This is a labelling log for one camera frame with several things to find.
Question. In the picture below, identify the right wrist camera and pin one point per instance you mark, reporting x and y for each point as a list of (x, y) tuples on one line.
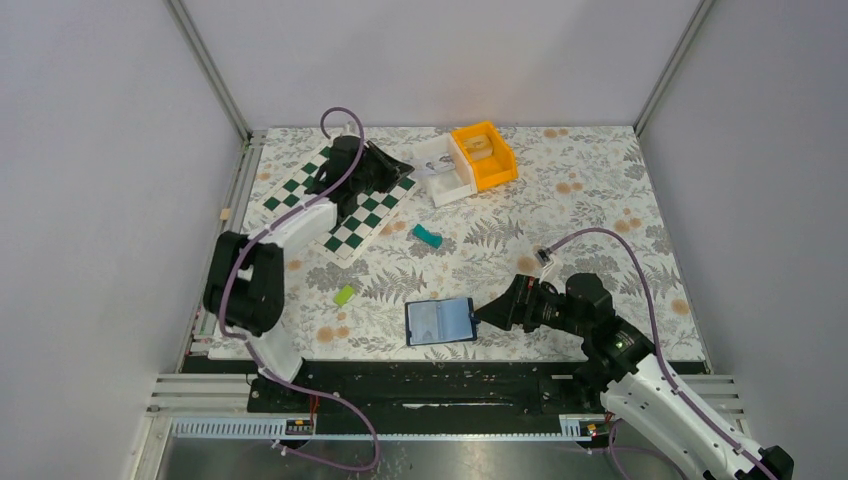
[(549, 263)]

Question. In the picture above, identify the wooden block in orange bin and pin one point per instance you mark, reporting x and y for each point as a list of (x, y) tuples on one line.
[(478, 147)]

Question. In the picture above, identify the lime green block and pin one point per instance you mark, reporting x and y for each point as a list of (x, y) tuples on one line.
[(344, 295)]

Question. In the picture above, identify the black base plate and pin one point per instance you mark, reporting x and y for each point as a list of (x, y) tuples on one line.
[(479, 396)]

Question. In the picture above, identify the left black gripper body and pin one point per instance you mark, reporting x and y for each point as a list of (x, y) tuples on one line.
[(361, 181)]

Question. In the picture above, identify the floral table mat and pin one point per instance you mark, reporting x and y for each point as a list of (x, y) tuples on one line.
[(584, 190)]

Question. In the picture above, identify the navy blue card holder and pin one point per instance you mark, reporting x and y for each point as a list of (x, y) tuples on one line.
[(456, 320)]

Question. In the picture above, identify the white plastic bin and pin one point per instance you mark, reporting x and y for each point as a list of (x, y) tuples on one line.
[(450, 186)]

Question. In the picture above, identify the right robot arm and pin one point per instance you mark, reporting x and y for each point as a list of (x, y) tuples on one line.
[(629, 378)]

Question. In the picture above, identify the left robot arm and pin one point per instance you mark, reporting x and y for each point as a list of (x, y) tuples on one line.
[(245, 286)]

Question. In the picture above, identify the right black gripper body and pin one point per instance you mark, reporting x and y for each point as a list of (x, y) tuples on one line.
[(543, 307)]

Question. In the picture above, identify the perforated metal rail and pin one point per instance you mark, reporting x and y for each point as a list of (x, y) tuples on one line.
[(562, 428)]

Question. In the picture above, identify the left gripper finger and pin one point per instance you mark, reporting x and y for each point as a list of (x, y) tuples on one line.
[(384, 186), (385, 170)]

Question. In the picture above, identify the green white chessboard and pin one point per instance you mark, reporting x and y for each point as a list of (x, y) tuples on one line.
[(342, 244)]

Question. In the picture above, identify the teal block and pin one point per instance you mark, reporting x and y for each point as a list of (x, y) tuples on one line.
[(432, 239)]

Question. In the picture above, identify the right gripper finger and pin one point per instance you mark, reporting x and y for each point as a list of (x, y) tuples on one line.
[(502, 320), (504, 302)]

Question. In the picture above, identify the orange plastic bin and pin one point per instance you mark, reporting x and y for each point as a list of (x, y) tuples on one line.
[(490, 158)]

